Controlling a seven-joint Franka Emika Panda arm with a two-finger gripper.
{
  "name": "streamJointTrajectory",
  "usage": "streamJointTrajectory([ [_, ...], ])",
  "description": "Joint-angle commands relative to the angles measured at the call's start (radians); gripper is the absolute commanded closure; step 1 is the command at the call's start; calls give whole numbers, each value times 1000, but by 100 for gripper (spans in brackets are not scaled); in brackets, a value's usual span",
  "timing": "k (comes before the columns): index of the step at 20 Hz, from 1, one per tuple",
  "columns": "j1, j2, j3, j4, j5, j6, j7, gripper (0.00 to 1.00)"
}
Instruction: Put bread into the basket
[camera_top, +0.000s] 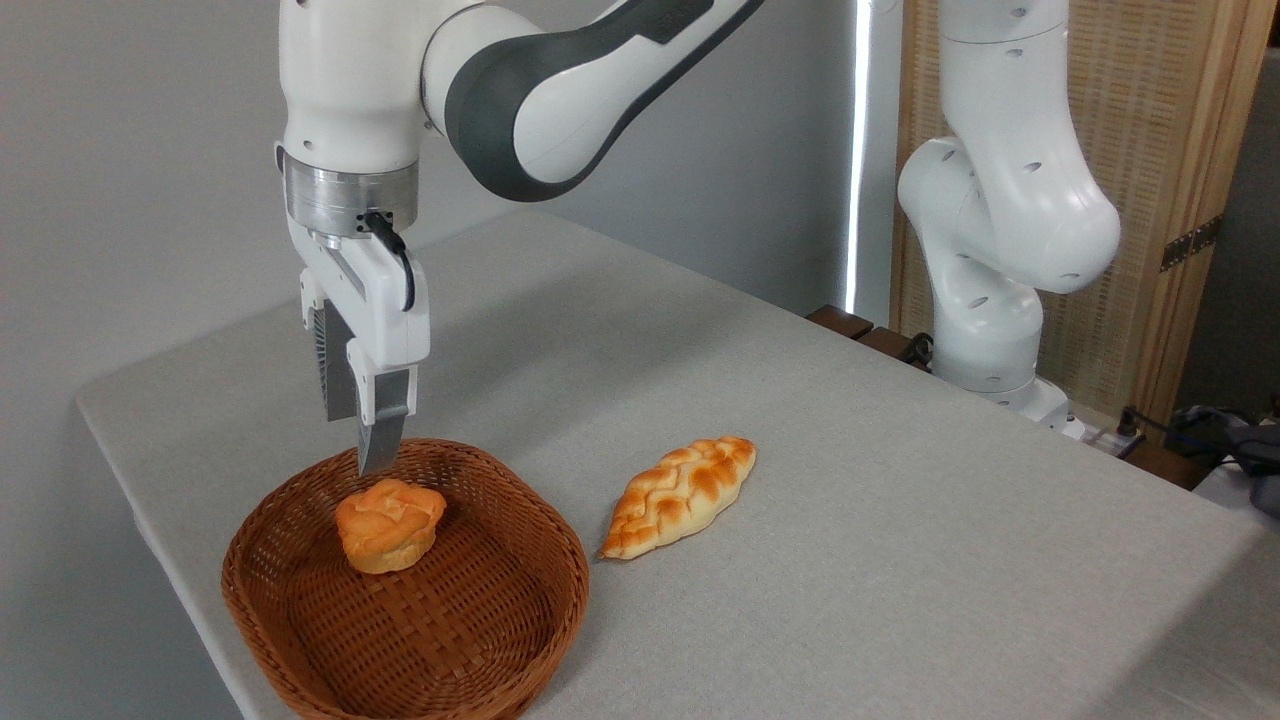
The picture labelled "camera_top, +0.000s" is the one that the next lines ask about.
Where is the white power strip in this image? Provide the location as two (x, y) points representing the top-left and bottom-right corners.
(1082, 424), (1147, 459)

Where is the orange muffin-shaped bread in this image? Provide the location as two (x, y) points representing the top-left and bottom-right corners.
(334, 478), (448, 575)

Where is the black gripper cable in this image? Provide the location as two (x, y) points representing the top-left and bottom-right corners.
(362, 210), (416, 311)

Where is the dark grey cable bundle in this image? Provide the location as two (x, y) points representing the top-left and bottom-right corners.
(1140, 398), (1280, 519)

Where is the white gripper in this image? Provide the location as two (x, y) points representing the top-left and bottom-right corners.
(289, 215), (432, 477)

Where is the brown woven wicker basket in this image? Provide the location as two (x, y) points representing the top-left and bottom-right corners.
(220, 438), (591, 720)

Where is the braided golden bread loaf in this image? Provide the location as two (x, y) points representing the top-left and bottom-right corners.
(598, 435), (758, 561)

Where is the grey tablecloth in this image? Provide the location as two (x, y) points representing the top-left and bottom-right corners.
(75, 208), (1280, 720)

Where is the dark metal screen hinge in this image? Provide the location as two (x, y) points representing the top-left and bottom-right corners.
(1160, 214), (1223, 273)

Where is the dark brown wooden block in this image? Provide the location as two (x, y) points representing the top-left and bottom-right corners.
(806, 304), (876, 341)
(858, 326), (931, 367)

